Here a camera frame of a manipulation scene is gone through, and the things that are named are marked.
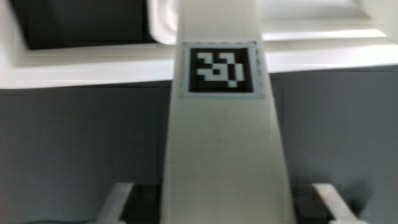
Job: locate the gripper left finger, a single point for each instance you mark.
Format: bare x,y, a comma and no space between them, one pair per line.
131,205

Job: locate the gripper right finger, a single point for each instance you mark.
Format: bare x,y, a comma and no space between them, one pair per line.
320,205

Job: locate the white leg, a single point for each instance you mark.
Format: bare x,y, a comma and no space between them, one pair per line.
226,185

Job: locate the white desk tabletop tray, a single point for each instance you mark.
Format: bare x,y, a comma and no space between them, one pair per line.
320,20

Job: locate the white U-shaped fence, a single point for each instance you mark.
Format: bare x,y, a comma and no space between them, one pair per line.
123,64

